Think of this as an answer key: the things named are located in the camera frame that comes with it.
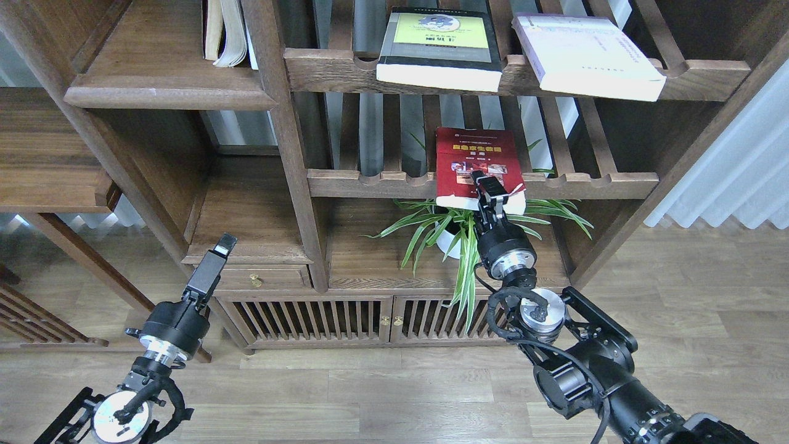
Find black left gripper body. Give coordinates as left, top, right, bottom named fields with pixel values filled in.
left=126, top=250, right=229, bottom=366

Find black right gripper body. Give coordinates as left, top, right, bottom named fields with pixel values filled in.
left=475, top=179, right=536, bottom=281

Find red paperback book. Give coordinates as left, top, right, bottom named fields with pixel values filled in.
left=436, top=127, right=526, bottom=215

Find white lavender book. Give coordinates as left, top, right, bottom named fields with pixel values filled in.
left=512, top=14, right=667, bottom=102

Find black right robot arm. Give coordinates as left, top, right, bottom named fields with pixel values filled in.
left=472, top=171, right=751, bottom=443

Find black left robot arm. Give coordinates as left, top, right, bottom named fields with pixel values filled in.
left=37, top=233, right=237, bottom=443

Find upright cream books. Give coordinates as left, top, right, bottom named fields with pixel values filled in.
left=201, top=1, right=258, bottom=70

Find green spider plant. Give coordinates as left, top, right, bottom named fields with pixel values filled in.
left=377, top=199, right=594, bottom=327

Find white plant pot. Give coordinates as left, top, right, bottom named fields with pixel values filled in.
left=434, top=222, right=480, bottom=261

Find dark wooden bookshelf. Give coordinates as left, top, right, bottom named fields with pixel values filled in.
left=0, top=0, right=789, bottom=362

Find yellow and black book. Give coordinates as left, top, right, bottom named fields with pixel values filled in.
left=377, top=7, right=502, bottom=93

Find white sheer curtain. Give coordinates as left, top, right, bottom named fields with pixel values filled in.
left=645, top=63, right=788, bottom=229

